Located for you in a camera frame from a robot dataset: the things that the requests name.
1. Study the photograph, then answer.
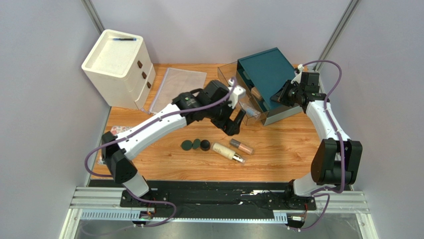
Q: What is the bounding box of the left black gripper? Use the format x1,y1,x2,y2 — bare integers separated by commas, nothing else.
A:
207,99,246,137

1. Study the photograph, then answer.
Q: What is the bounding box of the clear drawer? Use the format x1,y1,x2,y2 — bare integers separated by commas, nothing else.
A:
217,62,266,125

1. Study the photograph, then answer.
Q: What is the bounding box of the pink lip gloss tube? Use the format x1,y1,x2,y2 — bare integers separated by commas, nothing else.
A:
229,138,254,155

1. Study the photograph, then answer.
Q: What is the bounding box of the cream foundation bottle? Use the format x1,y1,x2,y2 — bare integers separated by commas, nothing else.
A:
211,142,246,164

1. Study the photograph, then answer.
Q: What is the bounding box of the teal makeup drawer box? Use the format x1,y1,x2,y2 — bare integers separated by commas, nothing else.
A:
237,47,303,126

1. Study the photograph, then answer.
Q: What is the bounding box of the green powder puff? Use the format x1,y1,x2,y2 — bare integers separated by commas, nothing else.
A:
181,140,193,151
192,138,201,149

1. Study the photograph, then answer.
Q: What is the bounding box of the clear plastic bottle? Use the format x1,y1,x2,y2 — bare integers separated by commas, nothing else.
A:
240,102,261,120

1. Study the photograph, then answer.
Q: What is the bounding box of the beige square foundation bottle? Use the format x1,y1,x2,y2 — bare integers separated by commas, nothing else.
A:
251,87,264,102

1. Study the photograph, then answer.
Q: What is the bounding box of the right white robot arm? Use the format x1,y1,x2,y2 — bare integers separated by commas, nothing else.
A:
270,72,363,208

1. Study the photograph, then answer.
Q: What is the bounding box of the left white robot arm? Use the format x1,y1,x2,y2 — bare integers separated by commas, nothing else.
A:
102,79,246,206

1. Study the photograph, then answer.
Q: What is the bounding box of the clear mesh zipper pouch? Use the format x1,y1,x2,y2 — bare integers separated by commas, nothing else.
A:
142,68,207,115

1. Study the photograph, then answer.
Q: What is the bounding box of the Little Women book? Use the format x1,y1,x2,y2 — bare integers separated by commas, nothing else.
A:
98,125,132,165

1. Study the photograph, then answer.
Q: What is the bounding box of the white three-drawer cabinet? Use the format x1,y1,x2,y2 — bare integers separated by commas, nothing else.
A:
82,29,156,110

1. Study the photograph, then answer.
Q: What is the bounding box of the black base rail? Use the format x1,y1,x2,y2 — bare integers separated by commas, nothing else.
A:
88,179,339,221

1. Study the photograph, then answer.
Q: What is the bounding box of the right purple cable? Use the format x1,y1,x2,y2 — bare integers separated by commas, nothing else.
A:
286,60,347,232

